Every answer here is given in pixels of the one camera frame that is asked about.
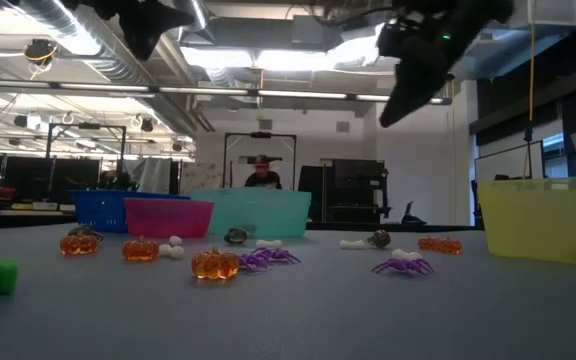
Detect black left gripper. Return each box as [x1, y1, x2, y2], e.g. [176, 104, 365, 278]
[72, 0, 194, 62]

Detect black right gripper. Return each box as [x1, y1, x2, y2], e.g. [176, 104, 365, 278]
[378, 19, 469, 129]

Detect dark grey skull toy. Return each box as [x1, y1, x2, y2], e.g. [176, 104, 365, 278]
[67, 223, 104, 244]
[223, 226, 249, 246]
[366, 229, 392, 250]

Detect orange translucent pumpkin toy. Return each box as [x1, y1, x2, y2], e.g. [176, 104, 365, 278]
[416, 235, 442, 251]
[190, 246, 241, 281]
[120, 235, 160, 263]
[59, 231, 99, 257]
[436, 237, 464, 255]

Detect purple plastic spider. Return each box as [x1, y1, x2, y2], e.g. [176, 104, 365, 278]
[253, 246, 302, 266]
[237, 251, 272, 274]
[370, 257, 435, 277]

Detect long ceiling light strip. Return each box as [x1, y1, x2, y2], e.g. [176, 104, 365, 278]
[157, 85, 452, 106]
[0, 77, 157, 97]

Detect black equipment cart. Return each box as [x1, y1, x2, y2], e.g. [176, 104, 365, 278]
[297, 158, 390, 225]

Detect small black stand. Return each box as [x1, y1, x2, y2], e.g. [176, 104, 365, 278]
[400, 200, 427, 226]

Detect black framed whiteboard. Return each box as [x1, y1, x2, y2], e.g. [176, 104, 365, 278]
[473, 139, 546, 182]

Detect grey ceiling ventilation box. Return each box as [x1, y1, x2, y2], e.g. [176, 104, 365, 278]
[290, 13, 345, 52]

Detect grey hanging cloth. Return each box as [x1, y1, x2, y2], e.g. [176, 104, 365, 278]
[131, 156, 173, 195]

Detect white paper board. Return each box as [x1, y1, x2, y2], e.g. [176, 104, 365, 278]
[178, 160, 225, 196]

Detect person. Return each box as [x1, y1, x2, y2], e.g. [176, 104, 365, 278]
[98, 169, 137, 192]
[244, 153, 283, 190]

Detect white hanging ceiling panel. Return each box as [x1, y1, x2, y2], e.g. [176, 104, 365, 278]
[527, 0, 576, 27]

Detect black monitor row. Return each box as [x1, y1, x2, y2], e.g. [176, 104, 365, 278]
[2, 156, 103, 205]

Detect teal plastic basket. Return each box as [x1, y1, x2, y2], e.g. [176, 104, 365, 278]
[190, 187, 313, 239]

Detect translucent yellow plastic bin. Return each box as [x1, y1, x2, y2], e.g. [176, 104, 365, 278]
[476, 175, 576, 267]

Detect pink round plastic bowl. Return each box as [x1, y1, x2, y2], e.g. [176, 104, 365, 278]
[123, 197, 215, 239]

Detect blue rectangular plastic basket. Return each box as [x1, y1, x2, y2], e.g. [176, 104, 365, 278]
[70, 189, 192, 234]

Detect dark background desk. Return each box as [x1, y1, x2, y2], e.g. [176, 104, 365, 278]
[0, 208, 79, 230]

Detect round silver duct piece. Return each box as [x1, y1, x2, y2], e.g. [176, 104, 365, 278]
[169, 0, 210, 32]

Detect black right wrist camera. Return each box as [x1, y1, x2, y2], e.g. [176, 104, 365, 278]
[376, 20, 412, 60]

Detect black ceiling camera yellow cable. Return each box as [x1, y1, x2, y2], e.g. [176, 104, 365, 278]
[22, 38, 60, 81]

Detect black metal frame stand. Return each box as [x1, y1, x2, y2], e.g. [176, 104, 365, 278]
[222, 131, 298, 191]
[44, 121, 128, 194]

